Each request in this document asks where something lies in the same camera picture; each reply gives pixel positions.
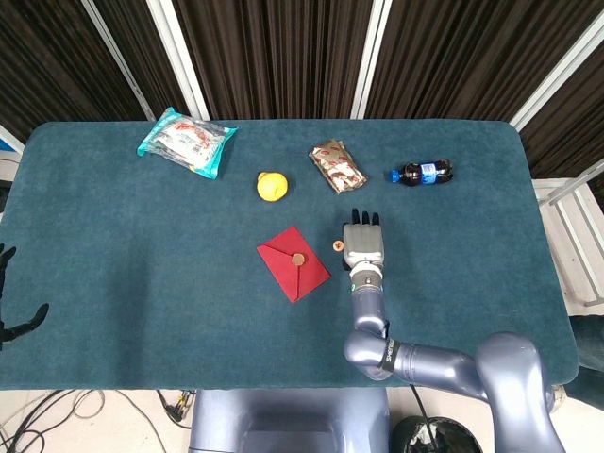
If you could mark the aluminium profile frame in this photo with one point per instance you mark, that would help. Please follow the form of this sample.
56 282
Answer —
547 185

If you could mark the white frame pole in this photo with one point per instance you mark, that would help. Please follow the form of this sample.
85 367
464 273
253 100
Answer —
372 56
181 61
557 75

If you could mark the dark brown curtain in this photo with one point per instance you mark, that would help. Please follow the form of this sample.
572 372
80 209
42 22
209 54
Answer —
283 56

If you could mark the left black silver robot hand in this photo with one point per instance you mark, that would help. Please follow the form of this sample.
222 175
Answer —
5 273

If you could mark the teal clear snack bag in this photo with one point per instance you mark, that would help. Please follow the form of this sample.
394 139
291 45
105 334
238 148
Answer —
186 141

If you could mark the teal table cloth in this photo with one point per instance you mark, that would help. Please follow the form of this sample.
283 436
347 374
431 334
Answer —
141 283

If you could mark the gold red snack packet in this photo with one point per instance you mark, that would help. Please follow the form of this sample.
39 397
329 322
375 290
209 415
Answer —
338 165

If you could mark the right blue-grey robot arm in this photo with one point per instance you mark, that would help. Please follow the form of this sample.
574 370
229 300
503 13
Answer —
368 302

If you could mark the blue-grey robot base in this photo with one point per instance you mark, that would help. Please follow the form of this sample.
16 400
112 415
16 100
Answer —
288 420

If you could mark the red envelope with wax seal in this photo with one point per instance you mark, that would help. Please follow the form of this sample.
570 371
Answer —
292 266

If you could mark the cola bottle with blue cap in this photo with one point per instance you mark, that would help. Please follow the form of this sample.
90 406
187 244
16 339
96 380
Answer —
422 172

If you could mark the black trash bin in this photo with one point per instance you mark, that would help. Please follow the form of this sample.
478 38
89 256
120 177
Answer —
453 436

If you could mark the chess disc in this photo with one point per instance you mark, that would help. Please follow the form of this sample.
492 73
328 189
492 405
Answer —
337 245

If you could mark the yellow lemon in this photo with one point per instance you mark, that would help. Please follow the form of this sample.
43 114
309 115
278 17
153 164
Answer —
272 188

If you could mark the slim grey metal pole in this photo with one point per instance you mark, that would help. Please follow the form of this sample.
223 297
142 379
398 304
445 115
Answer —
118 61

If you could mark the white panel with blue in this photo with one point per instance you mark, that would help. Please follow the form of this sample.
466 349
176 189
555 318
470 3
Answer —
9 139

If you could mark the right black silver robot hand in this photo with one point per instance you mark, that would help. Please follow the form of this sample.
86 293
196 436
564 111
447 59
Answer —
363 243

